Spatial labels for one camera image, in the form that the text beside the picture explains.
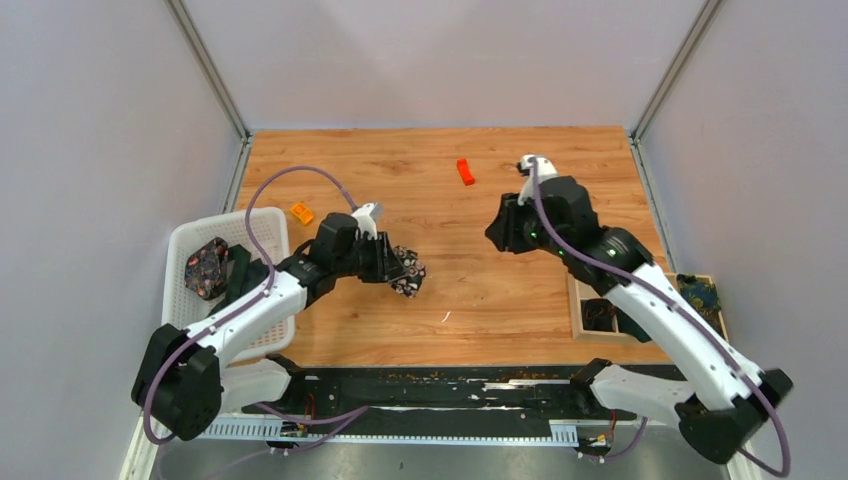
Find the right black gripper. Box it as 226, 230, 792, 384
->
485, 190, 569, 259

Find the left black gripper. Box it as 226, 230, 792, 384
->
335, 232, 411, 284

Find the black pink rose tie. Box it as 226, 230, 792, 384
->
389, 246, 427, 298

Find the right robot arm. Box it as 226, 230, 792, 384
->
485, 176, 793, 464

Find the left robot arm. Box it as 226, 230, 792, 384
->
130, 213, 426, 445

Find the red plastic block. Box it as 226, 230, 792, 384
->
456, 158, 476, 186

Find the orange plastic block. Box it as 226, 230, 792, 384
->
289, 202, 315, 226

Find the wooden compartment box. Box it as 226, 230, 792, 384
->
567, 273, 729, 345

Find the black red rolled tie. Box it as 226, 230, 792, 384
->
581, 298, 617, 332

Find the dark green tie in basket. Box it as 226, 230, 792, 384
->
209, 245, 269, 316

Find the dark teal tie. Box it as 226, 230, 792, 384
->
616, 309, 652, 343

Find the dark floral tie in basket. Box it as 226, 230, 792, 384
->
184, 237, 229, 300

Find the blue gold patterned tie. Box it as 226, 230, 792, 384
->
676, 274, 721, 331

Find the white perforated plastic basket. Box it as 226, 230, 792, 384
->
162, 207, 296, 362

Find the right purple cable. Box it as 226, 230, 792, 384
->
523, 156, 792, 478

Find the purple cable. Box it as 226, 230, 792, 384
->
141, 165, 362, 446
523, 156, 792, 478

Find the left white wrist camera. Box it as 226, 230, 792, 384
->
351, 202, 383, 240

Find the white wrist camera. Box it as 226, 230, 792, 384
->
516, 154, 559, 206
351, 202, 383, 240

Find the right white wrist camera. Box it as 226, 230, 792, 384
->
516, 154, 559, 206

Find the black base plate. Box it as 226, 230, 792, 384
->
268, 365, 635, 438

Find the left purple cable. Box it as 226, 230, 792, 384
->
141, 165, 362, 446

